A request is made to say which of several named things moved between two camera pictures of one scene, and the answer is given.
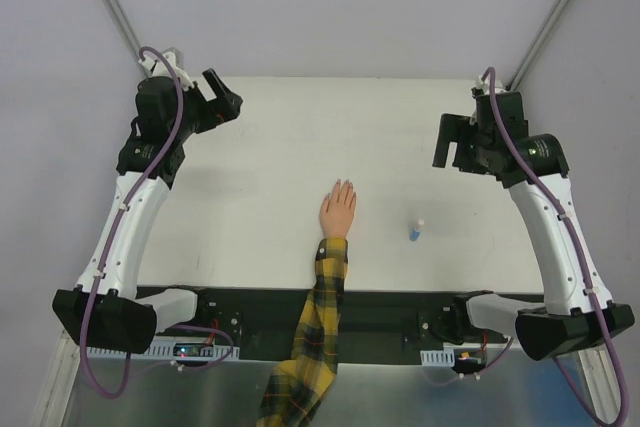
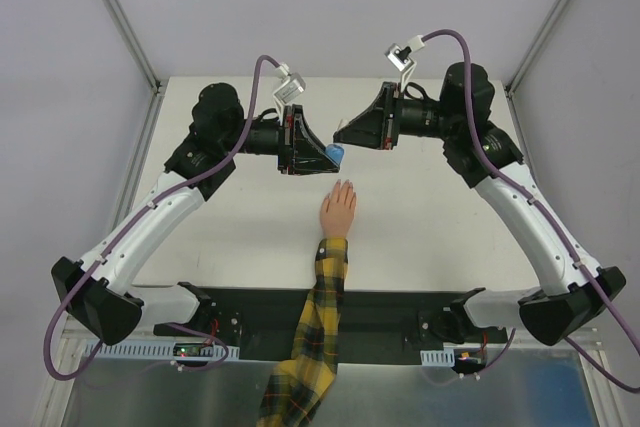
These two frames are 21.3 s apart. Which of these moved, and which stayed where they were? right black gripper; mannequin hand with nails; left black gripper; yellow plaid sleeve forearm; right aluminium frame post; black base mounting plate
Moved: left black gripper; right black gripper
Stayed: right aluminium frame post; mannequin hand with nails; yellow plaid sleeve forearm; black base mounting plate
